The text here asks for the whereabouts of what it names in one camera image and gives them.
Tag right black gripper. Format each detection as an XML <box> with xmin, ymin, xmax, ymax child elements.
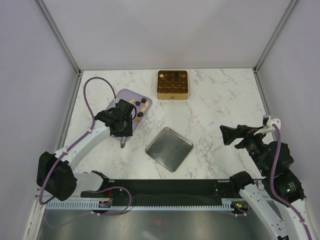
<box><xmin>219</xmin><ymin>123</ymin><xmax>269</xmax><ymax>174</ymax></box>

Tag metal tongs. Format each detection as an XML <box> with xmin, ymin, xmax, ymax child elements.
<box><xmin>120</xmin><ymin>136</ymin><xmax>128</xmax><ymax>149</ymax></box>

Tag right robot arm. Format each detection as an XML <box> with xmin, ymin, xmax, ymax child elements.
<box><xmin>219</xmin><ymin>119</ymin><xmax>316</xmax><ymax>240</ymax></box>

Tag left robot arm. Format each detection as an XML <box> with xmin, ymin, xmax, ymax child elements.
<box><xmin>36</xmin><ymin>99</ymin><xmax>136</xmax><ymax>205</ymax></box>

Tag gold chocolate tin box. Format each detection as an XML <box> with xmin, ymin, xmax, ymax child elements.
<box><xmin>156</xmin><ymin>70</ymin><xmax>189</xmax><ymax>101</ymax></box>

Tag lilac plastic tray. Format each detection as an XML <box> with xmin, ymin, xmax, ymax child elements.
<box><xmin>116</xmin><ymin>88</ymin><xmax>152</xmax><ymax>133</ymax></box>

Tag dark metal tin lid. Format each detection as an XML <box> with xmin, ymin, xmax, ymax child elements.
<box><xmin>145</xmin><ymin>127</ymin><xmax>193</xmax><ymax>173</ymax></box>

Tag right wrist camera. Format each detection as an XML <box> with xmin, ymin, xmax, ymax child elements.
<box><xmin>262</xmin><ymin>114</ymin><xmax>281</xmax><ymax>134</ymax></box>

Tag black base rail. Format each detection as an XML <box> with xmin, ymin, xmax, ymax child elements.
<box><xmin>100</xmin><ymin>179</ymin><xmax>241</xmax><ymax>206</ymax></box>

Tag white cable duct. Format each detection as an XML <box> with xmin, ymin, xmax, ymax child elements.
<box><xmin>45</xmin><ymin>199</ymin><xmax>249</xmax><ymax>212</ymax></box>

